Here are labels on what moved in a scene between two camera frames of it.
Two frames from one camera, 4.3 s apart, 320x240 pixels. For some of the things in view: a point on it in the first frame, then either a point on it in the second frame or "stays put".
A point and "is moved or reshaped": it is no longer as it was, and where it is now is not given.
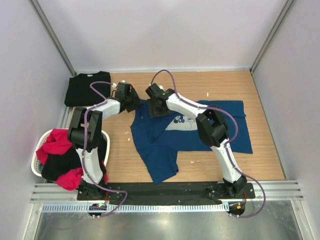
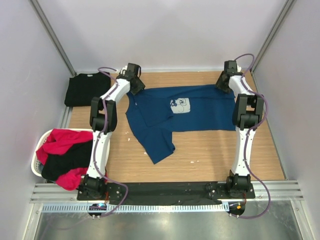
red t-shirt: x=57 y=142 stays put
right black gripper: x=153 y=112 to x=218 y=83
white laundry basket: x=37 y=166 stays put
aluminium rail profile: x=44 y=193 stays put
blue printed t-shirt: x=157 y=141 is moved or reshaped
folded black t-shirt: x=78 y=92 stays put
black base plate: x=166 y=191 stays put
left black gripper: x=137 y=102 to x=140 y=86
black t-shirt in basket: x=55 y=164 stays put
